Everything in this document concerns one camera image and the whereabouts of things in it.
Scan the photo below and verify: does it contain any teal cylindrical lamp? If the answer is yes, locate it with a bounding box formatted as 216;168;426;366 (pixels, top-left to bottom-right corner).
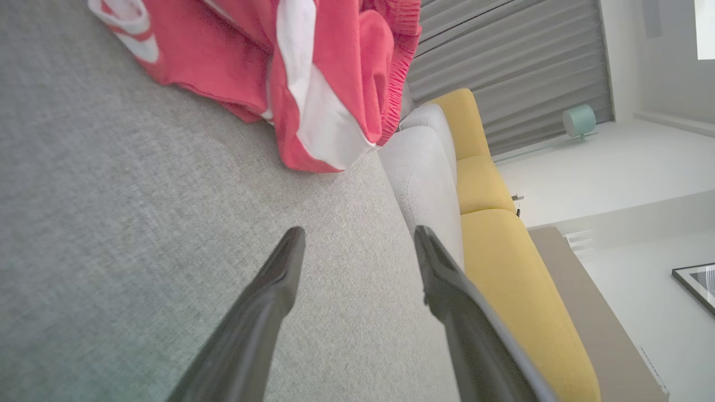
561;104;597;140

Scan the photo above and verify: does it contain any grey sofa chaise seat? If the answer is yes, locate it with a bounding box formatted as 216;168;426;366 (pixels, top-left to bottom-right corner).
0;0;464;402

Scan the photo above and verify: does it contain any large yellow sofa back cushion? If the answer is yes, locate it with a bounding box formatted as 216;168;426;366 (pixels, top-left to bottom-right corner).
461;208;601;402

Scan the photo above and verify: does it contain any beige ledge behind sofa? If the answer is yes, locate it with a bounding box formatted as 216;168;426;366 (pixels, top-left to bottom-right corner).
528;226;671;402

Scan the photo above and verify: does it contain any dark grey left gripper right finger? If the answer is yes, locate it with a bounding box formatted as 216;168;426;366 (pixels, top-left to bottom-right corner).
413;225;559;402

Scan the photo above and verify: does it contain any black framed picture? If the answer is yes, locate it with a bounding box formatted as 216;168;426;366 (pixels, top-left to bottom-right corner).
671;262;715;319

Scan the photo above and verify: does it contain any grey pleated curtain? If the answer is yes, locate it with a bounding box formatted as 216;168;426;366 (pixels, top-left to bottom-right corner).
405;0;615;157

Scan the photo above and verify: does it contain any grey sofa seat cushion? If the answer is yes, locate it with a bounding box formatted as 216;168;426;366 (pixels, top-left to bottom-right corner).
399;103;459;185
379;126;465;274

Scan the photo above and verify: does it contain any red and white sports garment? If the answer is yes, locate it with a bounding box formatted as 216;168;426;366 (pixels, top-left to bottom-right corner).
88;0;422;174

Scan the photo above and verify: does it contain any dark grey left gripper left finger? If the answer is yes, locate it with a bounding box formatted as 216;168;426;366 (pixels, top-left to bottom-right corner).
166;226;307;402

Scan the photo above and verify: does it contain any yellow sofa armrest end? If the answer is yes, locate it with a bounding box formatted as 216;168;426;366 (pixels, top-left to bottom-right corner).
427;88;492;162

